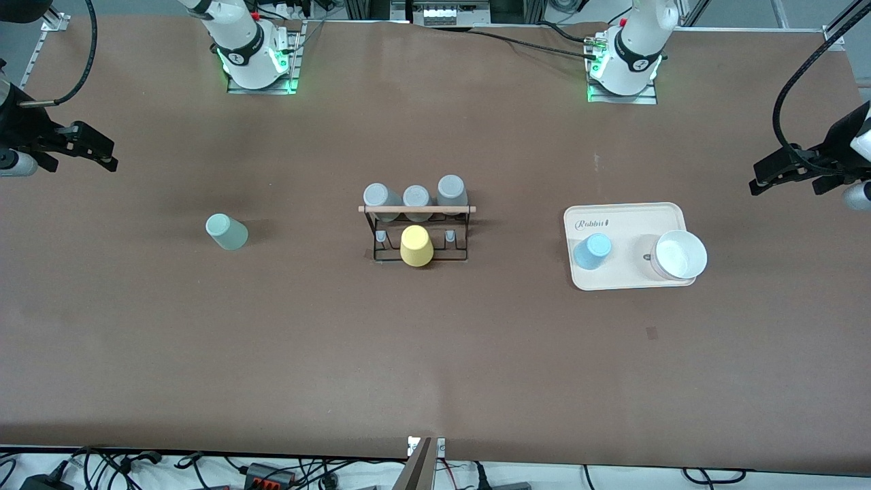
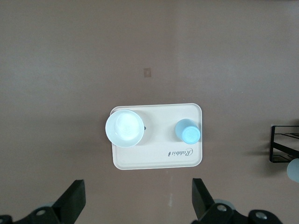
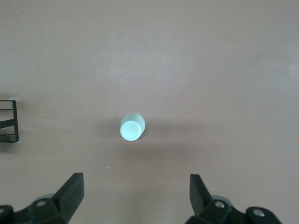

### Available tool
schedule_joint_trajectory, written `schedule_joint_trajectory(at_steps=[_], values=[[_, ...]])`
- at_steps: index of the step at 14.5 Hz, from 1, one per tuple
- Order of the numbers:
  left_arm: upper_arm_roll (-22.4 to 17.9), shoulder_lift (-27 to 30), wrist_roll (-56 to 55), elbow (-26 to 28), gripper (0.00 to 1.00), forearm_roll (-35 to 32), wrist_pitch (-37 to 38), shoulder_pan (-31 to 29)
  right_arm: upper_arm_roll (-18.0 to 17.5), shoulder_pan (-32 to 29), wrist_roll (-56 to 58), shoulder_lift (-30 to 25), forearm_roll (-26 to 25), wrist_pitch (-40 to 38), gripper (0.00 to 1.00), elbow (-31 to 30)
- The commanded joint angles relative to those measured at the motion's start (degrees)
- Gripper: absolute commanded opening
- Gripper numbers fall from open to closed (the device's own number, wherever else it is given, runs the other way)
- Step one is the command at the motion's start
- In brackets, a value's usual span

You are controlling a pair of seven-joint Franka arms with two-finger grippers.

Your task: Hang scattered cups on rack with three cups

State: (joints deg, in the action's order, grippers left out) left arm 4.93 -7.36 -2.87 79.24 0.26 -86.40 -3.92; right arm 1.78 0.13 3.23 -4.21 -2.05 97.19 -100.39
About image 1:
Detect light blue cup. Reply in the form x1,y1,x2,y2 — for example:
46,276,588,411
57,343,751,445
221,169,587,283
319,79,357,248
574,233,613,271

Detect white bowl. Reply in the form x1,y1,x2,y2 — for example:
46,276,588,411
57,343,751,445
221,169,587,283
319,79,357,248
650,230,708,281

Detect cream rabbit print tray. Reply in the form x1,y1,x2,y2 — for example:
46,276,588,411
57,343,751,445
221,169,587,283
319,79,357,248
563,201,699,292

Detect pale green cup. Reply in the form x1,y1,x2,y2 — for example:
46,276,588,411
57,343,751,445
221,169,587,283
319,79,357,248
206,213,250,251

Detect grey cup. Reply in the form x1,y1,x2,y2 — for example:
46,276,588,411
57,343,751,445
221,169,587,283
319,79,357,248
436,175,468,217
403,185,433,223
363,182,404,223

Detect black power adapter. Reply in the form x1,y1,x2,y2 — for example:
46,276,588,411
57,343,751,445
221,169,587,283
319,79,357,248
20,474,74,490

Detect yellow cup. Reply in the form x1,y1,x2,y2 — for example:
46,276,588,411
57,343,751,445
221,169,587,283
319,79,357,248
400,225,436,267

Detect black box orange connectors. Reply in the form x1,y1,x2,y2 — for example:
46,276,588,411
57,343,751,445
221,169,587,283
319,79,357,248
244,463,298,488

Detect grey power strip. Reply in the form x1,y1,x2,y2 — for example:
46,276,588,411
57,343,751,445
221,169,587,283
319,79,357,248
412,0,491,27

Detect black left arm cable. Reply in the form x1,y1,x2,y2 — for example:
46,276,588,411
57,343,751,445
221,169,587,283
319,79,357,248
772,3,871,171

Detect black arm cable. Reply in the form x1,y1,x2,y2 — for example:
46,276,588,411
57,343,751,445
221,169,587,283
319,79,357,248
19,0,99,108
772,3,871,171

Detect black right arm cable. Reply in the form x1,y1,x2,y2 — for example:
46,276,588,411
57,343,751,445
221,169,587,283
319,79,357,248
19,0,99,108

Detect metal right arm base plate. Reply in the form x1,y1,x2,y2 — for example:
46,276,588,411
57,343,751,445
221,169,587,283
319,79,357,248
227,20,304,95

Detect black table cable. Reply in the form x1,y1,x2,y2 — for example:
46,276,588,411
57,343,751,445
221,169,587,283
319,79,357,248
536,22,591,44
468,29,591,58

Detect black wire cup rack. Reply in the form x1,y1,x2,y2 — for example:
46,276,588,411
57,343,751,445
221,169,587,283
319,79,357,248
359,204,477,265

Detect grey camera mount pole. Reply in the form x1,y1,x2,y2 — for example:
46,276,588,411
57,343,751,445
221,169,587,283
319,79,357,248
393,437,433,490

